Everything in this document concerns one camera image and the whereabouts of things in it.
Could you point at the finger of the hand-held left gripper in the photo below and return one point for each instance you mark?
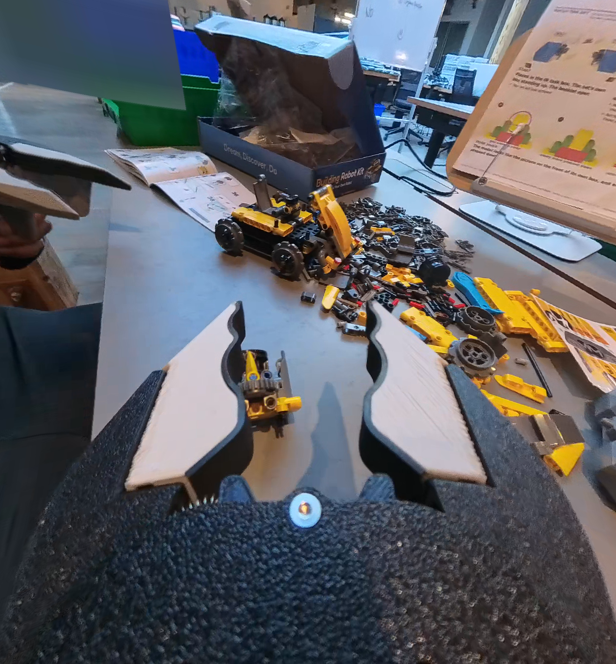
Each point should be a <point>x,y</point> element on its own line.
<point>59,163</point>
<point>22,194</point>

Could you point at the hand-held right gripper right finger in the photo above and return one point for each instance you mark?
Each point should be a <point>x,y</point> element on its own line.
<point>422,415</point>

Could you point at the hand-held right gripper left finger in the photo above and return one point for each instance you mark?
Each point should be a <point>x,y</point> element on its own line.
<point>188,415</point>

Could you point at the small yellow brick wheel assembly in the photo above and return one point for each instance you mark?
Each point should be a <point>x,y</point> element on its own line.
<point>266,399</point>

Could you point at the wooden task instruction board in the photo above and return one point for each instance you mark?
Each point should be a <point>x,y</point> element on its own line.
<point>557,114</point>

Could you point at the person's left hand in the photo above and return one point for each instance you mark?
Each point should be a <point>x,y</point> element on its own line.
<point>7,241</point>

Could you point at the grey toothed toy wheel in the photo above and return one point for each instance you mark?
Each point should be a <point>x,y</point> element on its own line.
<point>474,358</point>
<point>476,321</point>

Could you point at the green plastic bin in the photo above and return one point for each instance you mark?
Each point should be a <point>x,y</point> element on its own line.
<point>152,124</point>

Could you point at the pile of loose building bricks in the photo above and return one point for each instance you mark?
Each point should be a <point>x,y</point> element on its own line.
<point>406,290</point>

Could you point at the white instruction booklet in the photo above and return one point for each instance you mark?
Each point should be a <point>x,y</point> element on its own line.
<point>183,181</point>

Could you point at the blue brick separator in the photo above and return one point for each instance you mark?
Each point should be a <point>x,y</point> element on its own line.
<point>474,293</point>

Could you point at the grey yellow panel sub-assembly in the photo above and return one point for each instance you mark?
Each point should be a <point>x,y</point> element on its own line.
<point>562,451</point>

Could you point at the black toy tyre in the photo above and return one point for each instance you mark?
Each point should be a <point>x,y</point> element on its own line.
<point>435,269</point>

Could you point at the yellow curved panel brick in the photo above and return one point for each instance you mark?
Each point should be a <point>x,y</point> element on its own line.
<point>331,298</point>

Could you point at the person's grey trousers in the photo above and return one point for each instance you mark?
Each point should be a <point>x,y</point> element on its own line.
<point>27,389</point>

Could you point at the blue plastic bin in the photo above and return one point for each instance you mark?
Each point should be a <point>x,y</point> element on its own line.
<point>199,57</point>

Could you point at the yellow black printed leaflet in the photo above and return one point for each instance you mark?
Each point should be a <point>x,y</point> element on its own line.
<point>593,347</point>

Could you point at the yellow black brick vehicle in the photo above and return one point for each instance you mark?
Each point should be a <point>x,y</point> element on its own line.
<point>276,223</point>

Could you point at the white stand base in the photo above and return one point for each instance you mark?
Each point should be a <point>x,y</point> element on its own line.
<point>536,228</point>

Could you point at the dark blue kit box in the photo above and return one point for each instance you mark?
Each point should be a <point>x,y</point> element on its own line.
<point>297,103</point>

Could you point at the whiteboard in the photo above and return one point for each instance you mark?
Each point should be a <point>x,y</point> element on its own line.
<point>396,31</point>

